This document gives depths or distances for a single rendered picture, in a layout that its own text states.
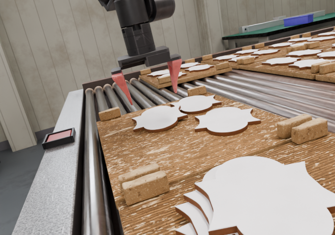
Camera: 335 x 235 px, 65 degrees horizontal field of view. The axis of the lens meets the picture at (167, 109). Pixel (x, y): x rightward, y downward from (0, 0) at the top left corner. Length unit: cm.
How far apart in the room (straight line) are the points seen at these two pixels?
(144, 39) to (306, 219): 39
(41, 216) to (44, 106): 374
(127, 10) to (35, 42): 362
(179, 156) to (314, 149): 20
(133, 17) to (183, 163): 28
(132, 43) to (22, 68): 363
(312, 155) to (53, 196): 40
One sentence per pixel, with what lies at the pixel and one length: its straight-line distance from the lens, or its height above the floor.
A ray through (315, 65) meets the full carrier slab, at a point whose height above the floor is 96.
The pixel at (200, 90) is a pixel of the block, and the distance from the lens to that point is 80.
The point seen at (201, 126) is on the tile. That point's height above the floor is 94.
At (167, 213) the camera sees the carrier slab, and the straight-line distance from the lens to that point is 33.
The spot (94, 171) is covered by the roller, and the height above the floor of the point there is 92.
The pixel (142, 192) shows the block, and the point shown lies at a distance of 35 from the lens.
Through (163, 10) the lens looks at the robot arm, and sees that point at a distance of 56.
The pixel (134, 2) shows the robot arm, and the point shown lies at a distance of 51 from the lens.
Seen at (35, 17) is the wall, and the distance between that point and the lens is 412.
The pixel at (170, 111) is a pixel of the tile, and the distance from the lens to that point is 64.
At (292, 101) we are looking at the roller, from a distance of 71.
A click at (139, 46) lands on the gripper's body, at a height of 112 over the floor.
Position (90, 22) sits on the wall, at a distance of 416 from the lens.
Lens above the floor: 114
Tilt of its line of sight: 16 degrees down
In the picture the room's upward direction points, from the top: 11 degrees counter-clockwise
